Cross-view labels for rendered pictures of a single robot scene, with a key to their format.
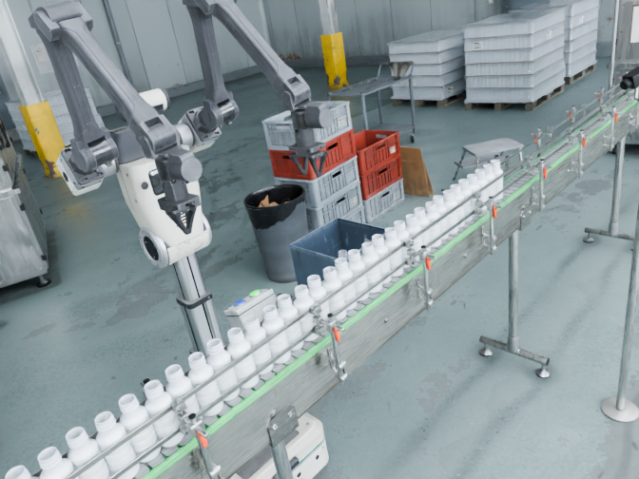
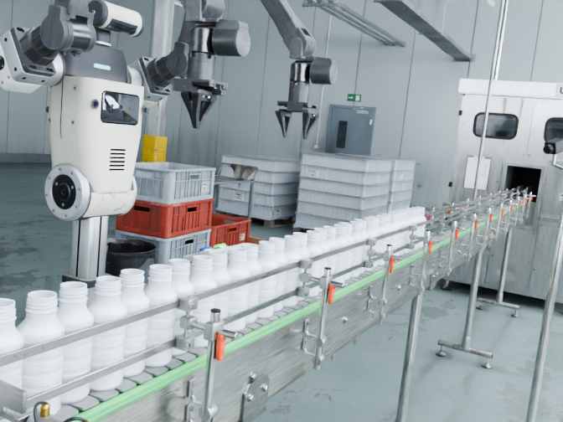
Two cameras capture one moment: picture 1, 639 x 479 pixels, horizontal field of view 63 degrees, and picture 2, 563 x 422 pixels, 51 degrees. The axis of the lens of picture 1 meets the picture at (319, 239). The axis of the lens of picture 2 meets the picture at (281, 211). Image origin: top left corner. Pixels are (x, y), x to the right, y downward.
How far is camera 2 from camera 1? 0.76 m
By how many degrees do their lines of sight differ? 26
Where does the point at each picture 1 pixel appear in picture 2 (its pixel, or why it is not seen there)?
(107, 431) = (113, 299)
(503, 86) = (333, 216)
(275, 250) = not seen: hidden behind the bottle
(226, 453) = not seen: hidden behind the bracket
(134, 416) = (139, 296)
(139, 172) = (93, 86)
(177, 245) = (102, 193)
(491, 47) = (326, 177)
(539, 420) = not seen: outside the picture
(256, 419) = (239, 374)
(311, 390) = (283, 367)
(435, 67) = (268, 186)
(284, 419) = (259, 392)
